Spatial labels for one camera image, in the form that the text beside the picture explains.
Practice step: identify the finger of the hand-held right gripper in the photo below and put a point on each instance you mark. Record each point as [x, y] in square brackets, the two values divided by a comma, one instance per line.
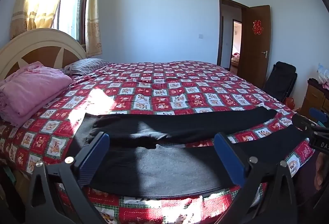
[303, 123]
[314, 114]

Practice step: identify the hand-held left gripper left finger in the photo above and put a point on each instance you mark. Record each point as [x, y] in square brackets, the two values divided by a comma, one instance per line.
[99, 146]

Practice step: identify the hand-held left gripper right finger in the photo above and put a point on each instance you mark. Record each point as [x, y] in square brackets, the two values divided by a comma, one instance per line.
[228, 157]

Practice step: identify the black pants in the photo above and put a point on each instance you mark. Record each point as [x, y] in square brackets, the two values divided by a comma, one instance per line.
[180, 170]

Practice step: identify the wooden cabinet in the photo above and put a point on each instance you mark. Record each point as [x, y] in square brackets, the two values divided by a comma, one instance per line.
[313, 96]

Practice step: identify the small red object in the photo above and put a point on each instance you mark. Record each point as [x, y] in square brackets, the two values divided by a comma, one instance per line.
[290, 103]

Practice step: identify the clear plastic bag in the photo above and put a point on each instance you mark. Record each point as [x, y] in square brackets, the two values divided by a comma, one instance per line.
[323, 72]

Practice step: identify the black folding chair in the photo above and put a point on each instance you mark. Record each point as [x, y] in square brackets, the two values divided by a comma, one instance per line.
[280, 77]

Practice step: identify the brown wooden door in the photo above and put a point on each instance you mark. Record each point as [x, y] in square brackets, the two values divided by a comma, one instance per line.
[254, 64]

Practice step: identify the striped pillow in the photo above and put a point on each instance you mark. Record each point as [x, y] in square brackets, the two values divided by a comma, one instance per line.
[87, 64]

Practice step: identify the red patchwork printed bedspread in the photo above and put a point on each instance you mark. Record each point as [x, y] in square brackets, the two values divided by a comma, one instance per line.
[180, 85]

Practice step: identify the folded pink blanket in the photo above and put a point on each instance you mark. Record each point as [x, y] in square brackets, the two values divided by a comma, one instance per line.
[30, 87]

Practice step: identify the beige sofa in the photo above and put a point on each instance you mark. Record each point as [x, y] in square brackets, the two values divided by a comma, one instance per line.
[235, 59]

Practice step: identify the red paper door decoration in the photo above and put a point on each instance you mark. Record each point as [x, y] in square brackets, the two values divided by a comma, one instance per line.
[257, 27]

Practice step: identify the cream and wood headboard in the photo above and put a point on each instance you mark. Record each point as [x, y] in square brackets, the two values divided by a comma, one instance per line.
[46, 36]

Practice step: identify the narrow yellow curtain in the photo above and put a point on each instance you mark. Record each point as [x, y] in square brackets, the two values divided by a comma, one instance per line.
[92, 21]

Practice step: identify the window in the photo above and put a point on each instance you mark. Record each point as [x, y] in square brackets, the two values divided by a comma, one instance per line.
[70, 8]

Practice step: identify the brown door frame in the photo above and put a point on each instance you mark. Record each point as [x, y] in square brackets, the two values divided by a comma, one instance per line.
[220, 33]

